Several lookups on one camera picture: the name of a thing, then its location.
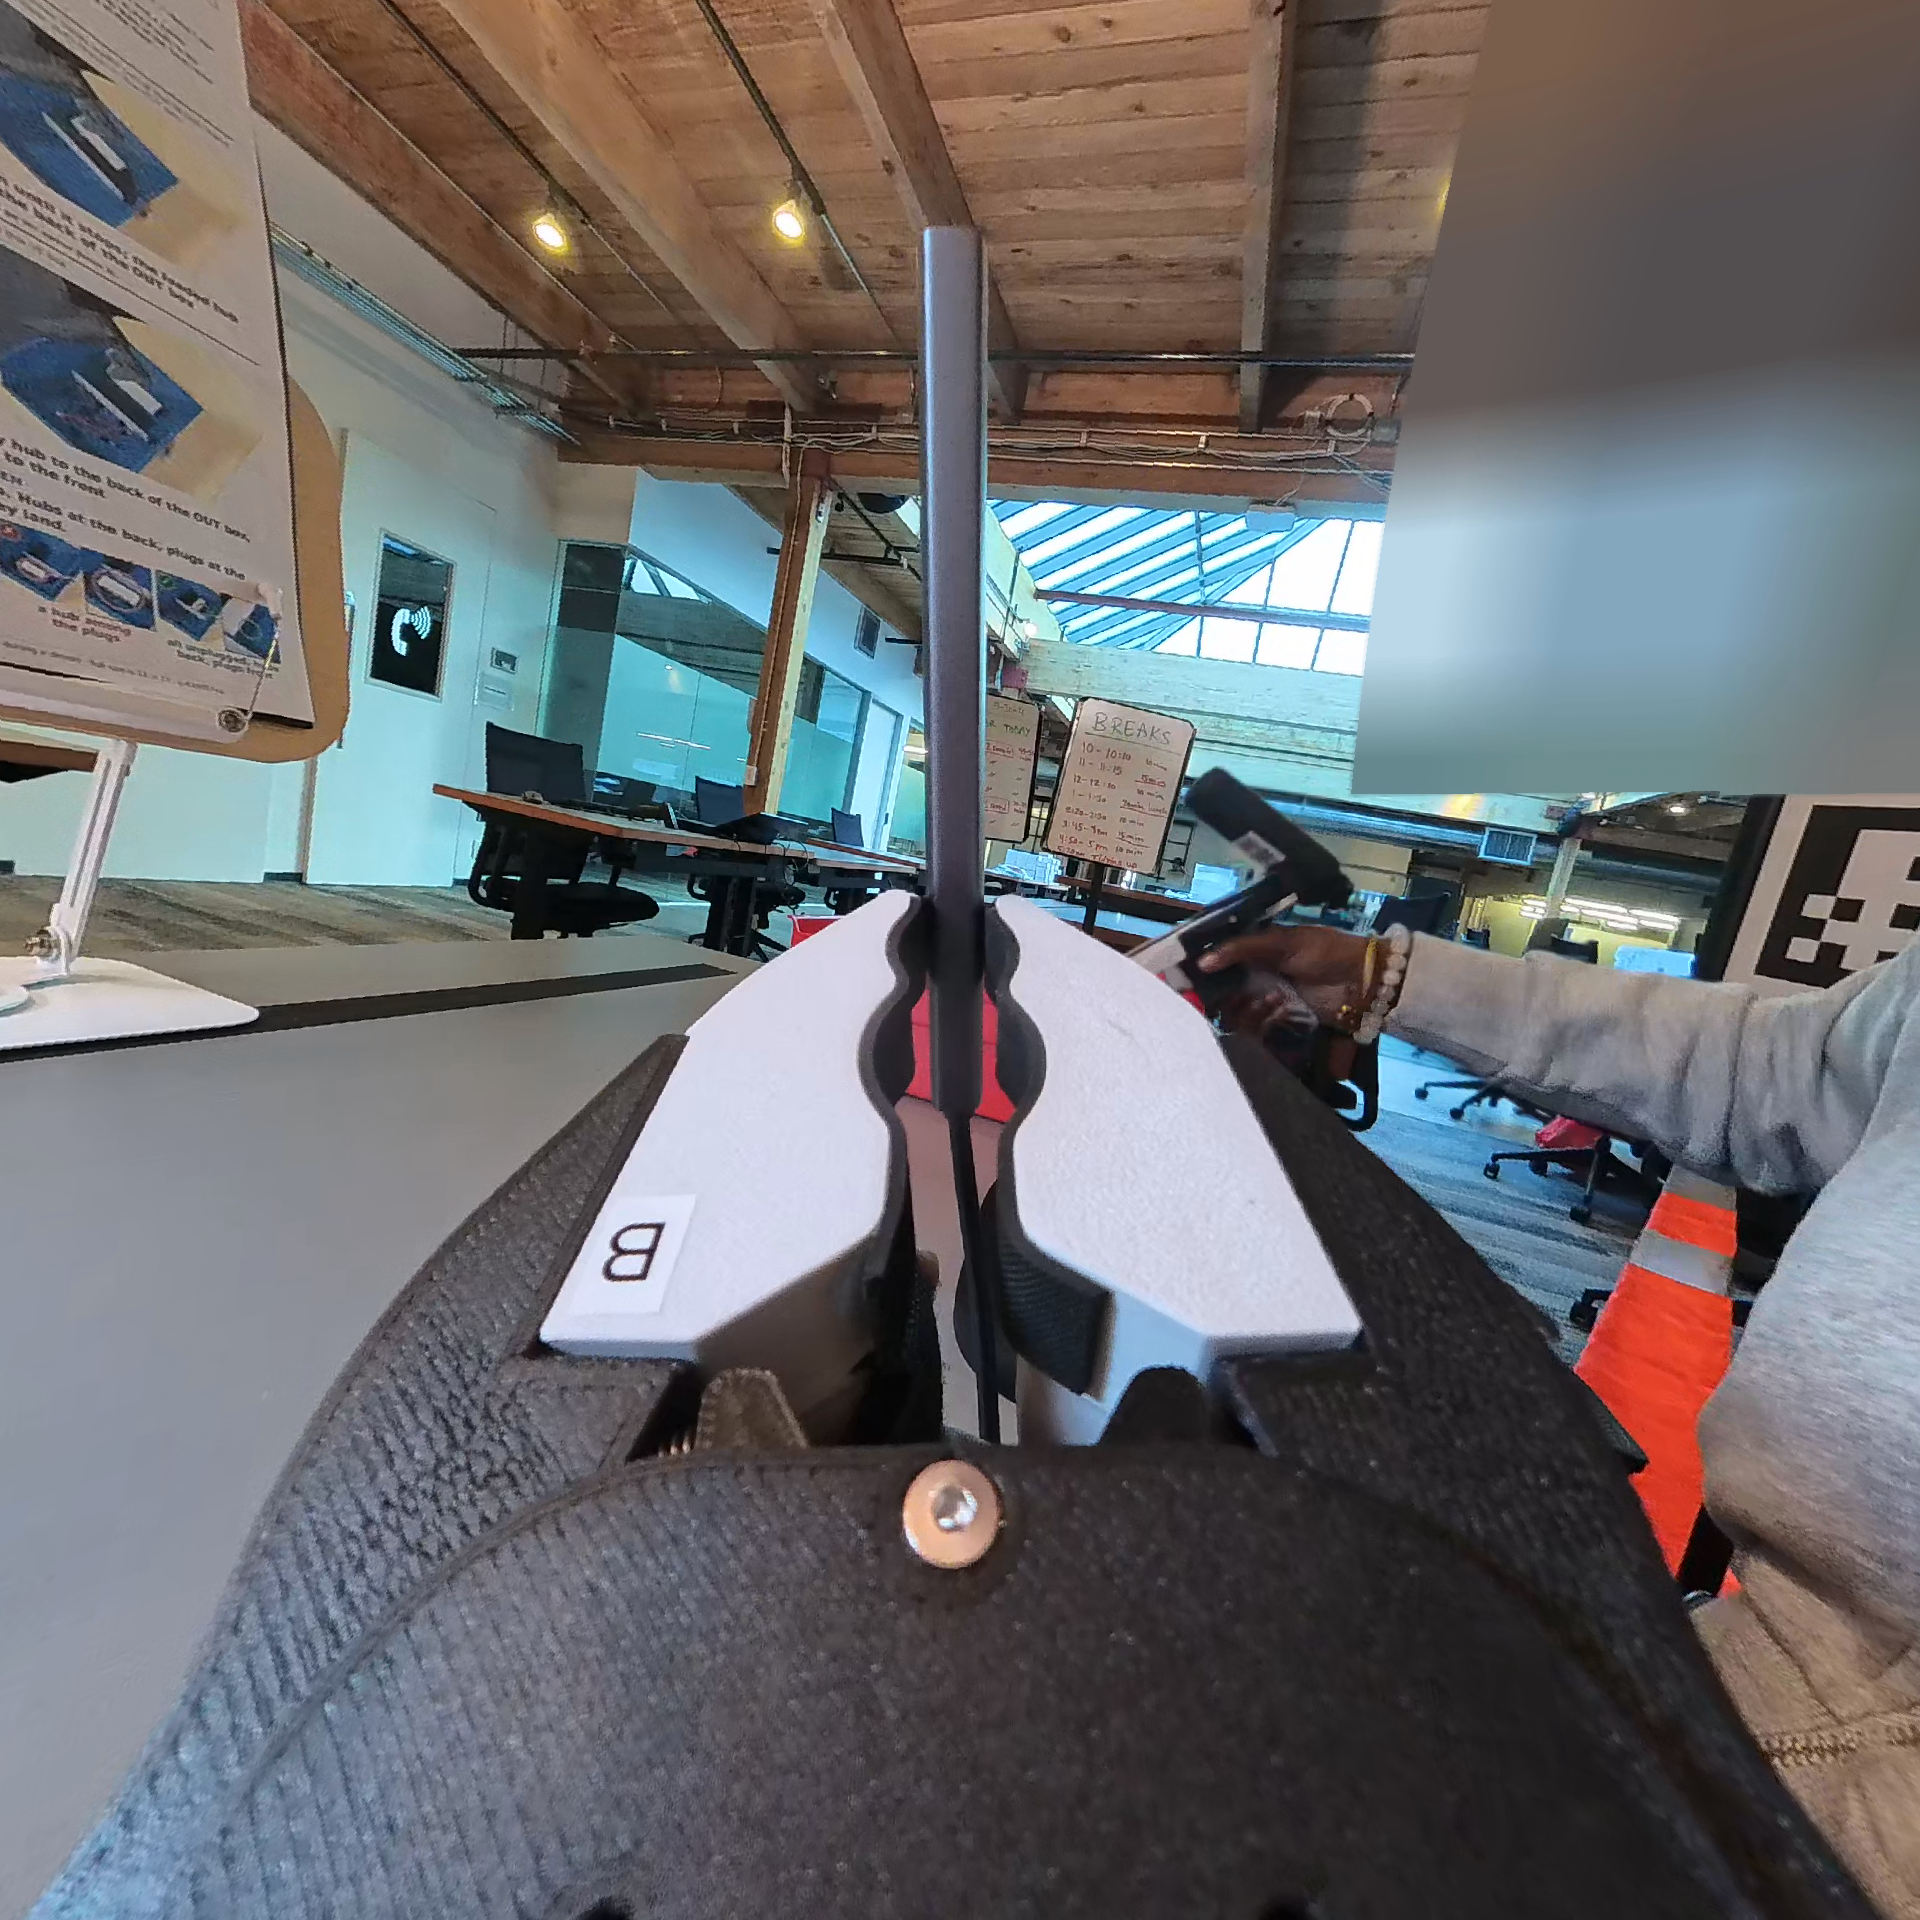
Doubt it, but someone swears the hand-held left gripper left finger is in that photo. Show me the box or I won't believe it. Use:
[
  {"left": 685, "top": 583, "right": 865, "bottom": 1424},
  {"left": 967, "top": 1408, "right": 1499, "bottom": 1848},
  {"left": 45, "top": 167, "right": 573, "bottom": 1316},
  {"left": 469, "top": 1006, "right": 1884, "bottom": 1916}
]
[{"left": 538, "top": 890, "right": 932, "bottom": 1444}]

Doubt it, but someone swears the person's right hand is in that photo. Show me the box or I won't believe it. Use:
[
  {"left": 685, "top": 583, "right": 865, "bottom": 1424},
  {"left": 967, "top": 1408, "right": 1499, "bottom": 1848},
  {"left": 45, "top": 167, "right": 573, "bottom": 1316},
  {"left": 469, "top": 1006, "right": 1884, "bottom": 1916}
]
[{"left": 1198, "top": 927, "right": 1375, "bottom": 1055}]

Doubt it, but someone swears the brown poster board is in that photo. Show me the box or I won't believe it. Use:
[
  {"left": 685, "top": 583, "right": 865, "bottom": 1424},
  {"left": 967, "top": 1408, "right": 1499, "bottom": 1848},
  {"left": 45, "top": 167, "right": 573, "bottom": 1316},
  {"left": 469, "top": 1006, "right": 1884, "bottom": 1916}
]
[{"left": 0, "top": 225, "right": 357, "bottom": 770}]

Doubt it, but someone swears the orange traffic cone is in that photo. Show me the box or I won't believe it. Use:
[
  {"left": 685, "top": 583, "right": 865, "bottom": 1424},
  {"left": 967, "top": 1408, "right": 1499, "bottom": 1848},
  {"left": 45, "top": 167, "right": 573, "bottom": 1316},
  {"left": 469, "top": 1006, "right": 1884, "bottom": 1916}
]
[{"left": 1573, "top": 1170, "right": 1749, "bottom": 1600}]

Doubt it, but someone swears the long wooden desk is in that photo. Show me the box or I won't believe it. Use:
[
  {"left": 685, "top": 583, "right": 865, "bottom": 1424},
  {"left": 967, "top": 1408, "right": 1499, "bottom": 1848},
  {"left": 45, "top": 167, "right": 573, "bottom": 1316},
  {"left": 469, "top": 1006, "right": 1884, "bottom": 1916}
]
[{"left": 431, "top": 780, "right": 929, "bottom": 963}]

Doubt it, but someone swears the white poster stand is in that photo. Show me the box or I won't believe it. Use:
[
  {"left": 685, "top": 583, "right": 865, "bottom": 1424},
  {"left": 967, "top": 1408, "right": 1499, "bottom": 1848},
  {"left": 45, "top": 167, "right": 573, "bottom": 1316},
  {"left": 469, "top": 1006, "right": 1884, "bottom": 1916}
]
[{"left": 0, "top": 736, "right": 265, "bottom": 1057}]

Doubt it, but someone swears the white bead bracelet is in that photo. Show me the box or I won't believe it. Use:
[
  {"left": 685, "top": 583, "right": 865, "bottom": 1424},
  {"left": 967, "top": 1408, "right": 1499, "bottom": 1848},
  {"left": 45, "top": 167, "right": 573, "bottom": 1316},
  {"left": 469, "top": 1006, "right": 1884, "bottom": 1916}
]
[{"left": 1350, "top": 919, "right": 1418, "bottom": 1040}]

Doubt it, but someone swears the instruction poster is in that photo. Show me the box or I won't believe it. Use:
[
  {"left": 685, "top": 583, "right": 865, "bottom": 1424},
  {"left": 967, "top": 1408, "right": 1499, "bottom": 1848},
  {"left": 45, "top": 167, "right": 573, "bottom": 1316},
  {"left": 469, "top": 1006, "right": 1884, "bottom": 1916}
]
[{"left": 0, "top": 0, "right": 317, "bottom": 736}]

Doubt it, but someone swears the person in grey hoodie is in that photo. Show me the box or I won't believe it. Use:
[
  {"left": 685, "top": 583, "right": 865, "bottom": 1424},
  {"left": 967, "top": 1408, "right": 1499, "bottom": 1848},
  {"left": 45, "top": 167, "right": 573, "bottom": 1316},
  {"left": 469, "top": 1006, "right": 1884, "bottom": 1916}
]
[{"left": 1686, "top": 945, "right": 1920, "bottom": 1920}]

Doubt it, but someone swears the black office chair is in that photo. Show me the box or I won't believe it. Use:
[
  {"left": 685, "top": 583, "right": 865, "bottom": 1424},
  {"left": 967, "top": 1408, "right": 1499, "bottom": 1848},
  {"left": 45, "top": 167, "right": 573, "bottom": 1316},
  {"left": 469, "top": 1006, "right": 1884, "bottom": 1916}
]
[
  {"left": 689, "top": 778, "right": 806, "bottom": 963},
  {"left": 469, "top": 723, "right": 663, "bottom": 942}
]

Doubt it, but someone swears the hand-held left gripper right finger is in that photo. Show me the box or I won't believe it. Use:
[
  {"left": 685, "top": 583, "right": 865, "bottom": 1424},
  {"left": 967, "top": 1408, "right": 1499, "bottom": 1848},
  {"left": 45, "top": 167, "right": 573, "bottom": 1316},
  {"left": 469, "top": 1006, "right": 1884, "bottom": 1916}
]
[{"left": 983, "top": 892, "right": 1365, "bottom": 1444}]

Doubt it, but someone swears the grey usb hub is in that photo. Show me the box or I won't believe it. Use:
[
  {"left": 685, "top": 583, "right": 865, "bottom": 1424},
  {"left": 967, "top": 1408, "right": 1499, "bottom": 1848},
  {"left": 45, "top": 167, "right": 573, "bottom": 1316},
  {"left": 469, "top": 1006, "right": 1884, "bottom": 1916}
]
[{"left": 919, "top": 225, "right": 1001, "bottom": 1115}]

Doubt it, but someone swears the black phone icon sign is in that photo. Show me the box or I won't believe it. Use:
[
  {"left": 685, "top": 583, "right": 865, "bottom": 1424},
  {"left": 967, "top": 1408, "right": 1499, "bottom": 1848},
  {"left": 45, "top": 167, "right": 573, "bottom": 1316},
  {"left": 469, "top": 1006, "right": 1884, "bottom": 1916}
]
[{"left": 369, "top": 532, "right": 458, "bottom": 702}]

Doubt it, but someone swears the handwritten whiteboard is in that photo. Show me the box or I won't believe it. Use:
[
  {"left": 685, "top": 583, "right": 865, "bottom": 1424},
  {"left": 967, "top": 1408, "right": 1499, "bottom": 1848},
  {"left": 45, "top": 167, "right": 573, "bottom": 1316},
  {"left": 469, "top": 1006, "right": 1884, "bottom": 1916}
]
[
  {"left": 983, "top": 690, "right": 1045, "bottom": 847},
  {"left": 1045, "top": 697, "right": 1198, "bottom": 880}
]

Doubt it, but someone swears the black framed marker sign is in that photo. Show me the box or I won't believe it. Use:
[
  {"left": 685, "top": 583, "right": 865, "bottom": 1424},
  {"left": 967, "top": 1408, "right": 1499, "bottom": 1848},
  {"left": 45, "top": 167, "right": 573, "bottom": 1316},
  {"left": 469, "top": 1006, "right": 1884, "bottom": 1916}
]
[{"left": 1697, "top": 796, "right": 1920, "bottom": 995}]

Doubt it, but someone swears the wooden post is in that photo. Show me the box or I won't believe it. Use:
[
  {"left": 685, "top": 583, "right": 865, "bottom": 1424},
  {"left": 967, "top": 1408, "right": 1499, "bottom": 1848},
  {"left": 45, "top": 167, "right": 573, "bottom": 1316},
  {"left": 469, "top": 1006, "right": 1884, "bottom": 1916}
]
[{"left": 746, "top": 479, "right": 836, "bottom": 819}]

